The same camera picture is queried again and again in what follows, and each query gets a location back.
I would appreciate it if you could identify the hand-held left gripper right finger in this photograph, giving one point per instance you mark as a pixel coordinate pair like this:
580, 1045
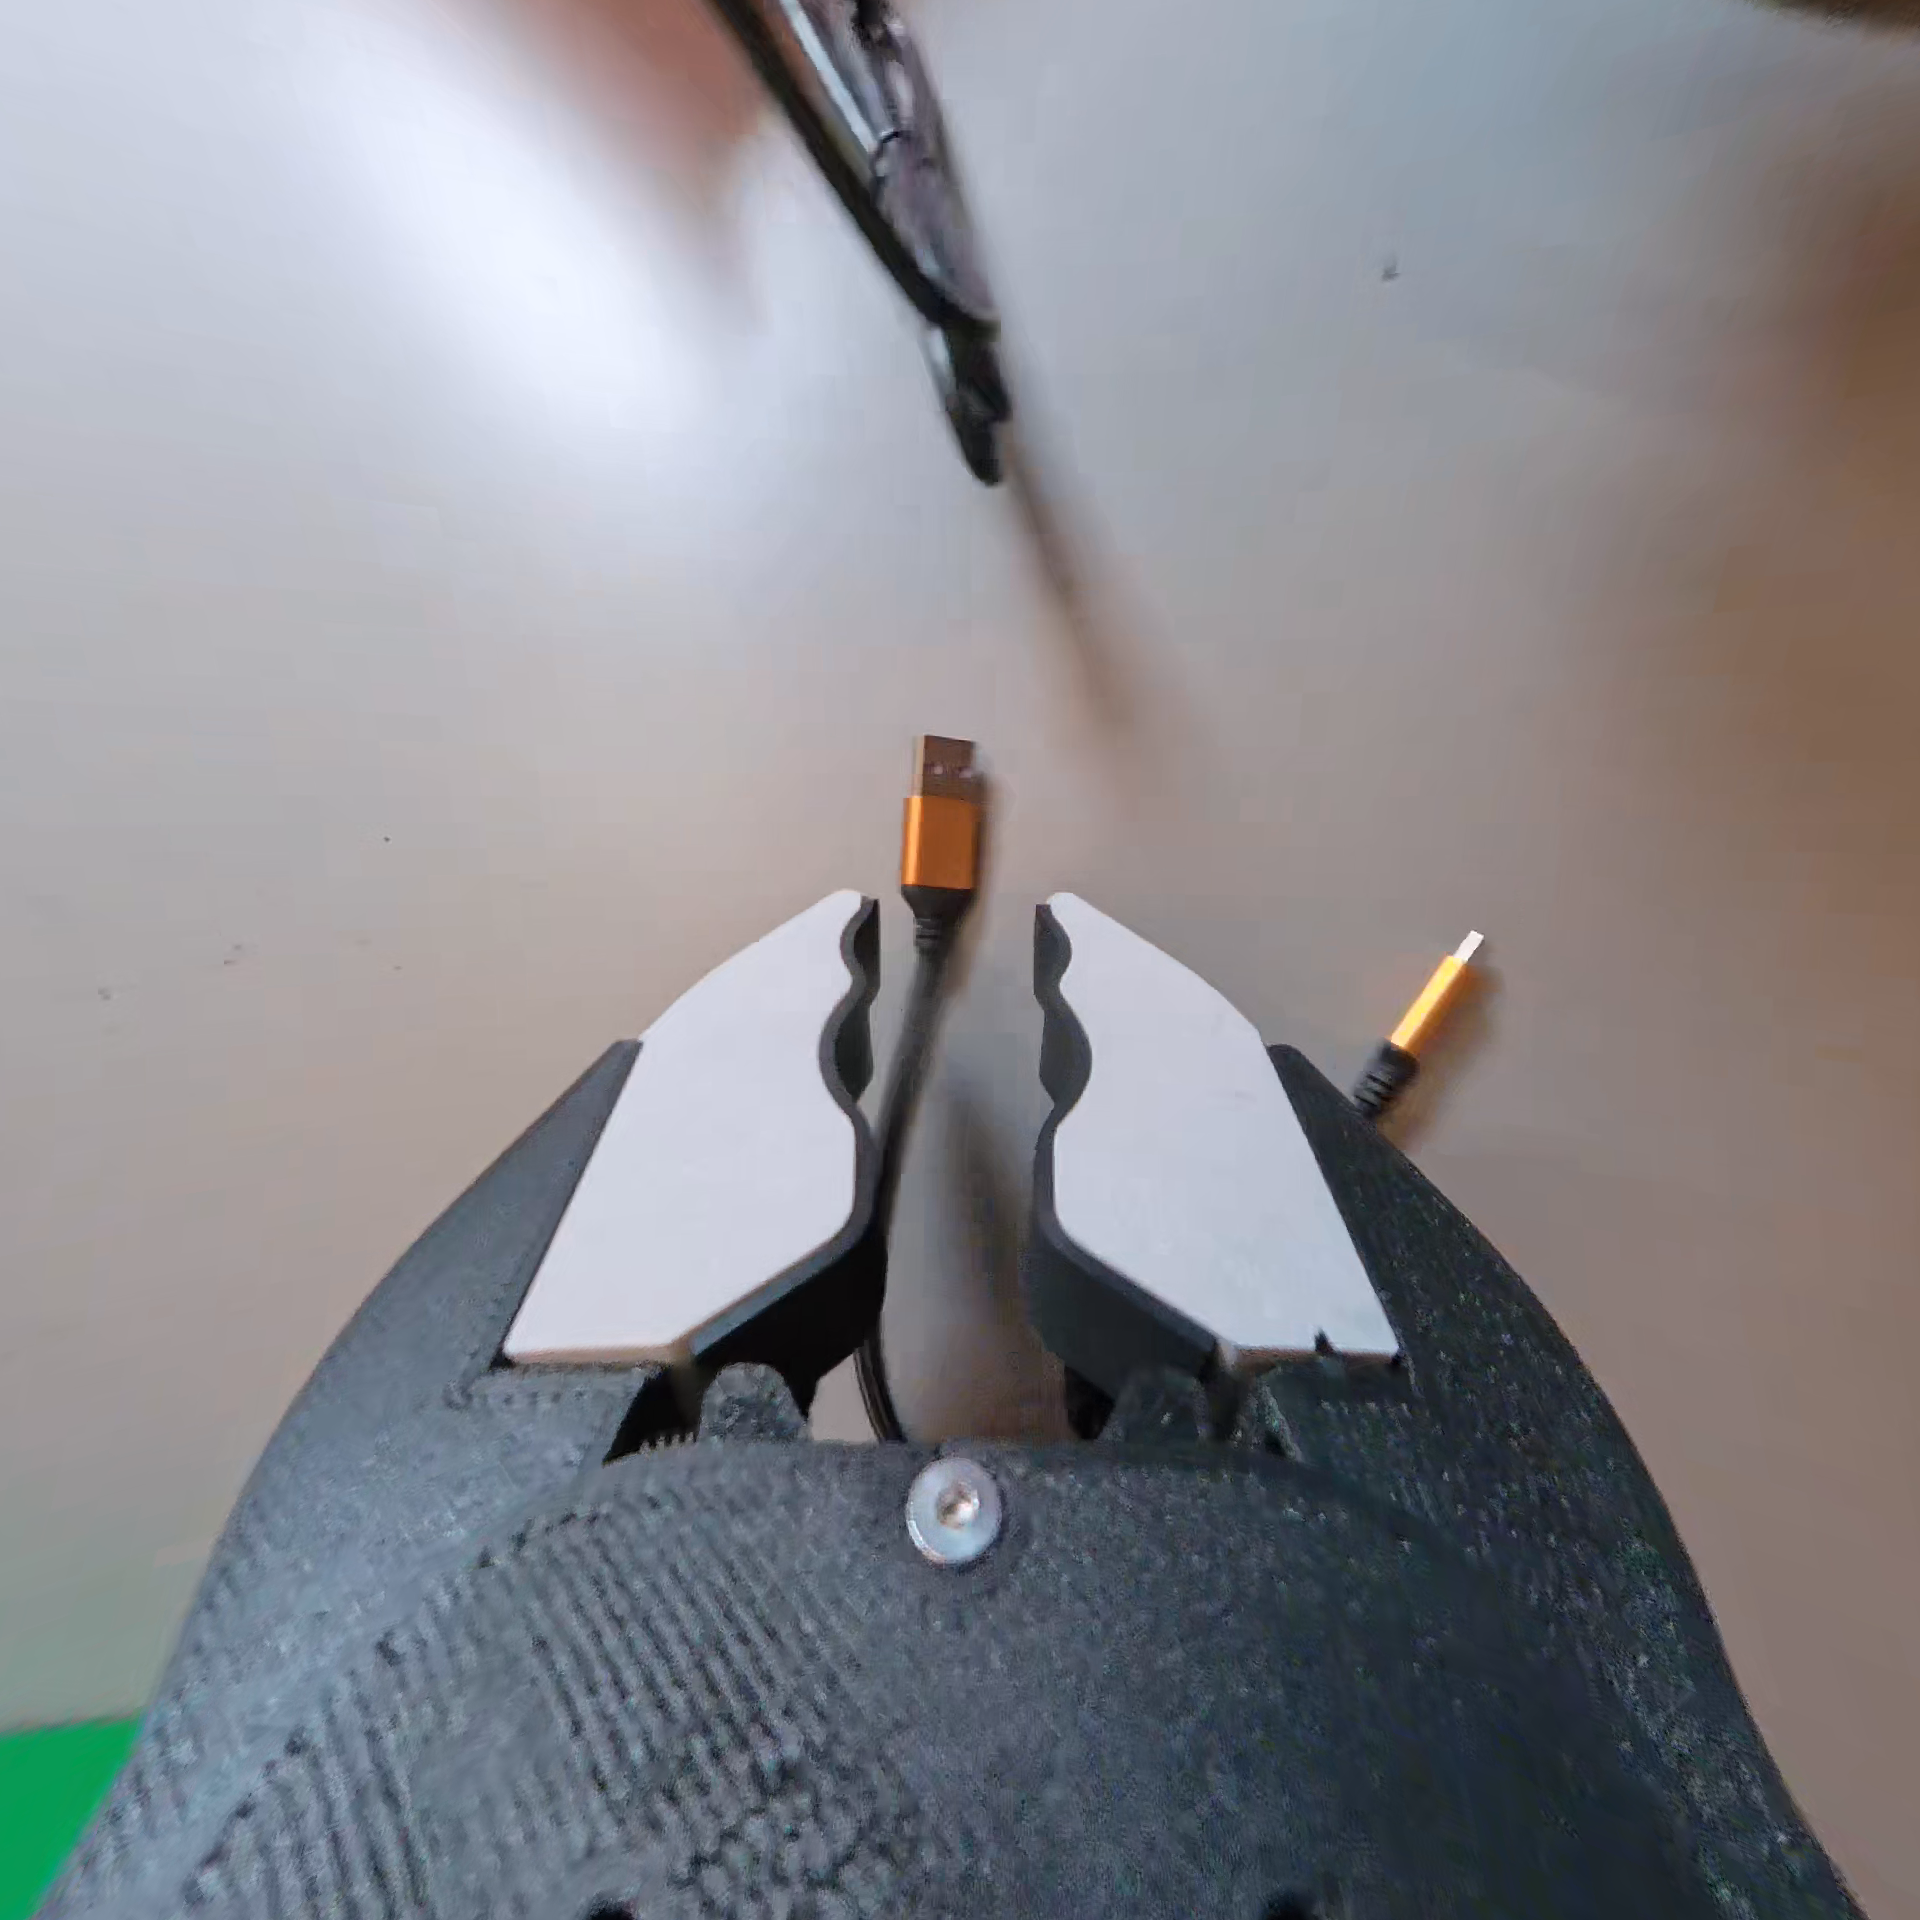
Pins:
1201, 1170

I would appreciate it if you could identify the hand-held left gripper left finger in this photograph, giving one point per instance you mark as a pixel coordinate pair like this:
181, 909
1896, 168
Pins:
705, 1155

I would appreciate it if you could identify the black usb hub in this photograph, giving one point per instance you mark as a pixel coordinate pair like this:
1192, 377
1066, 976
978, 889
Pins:
901, 182

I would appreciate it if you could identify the green plastic bin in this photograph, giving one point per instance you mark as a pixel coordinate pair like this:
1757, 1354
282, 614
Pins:
59, 1816

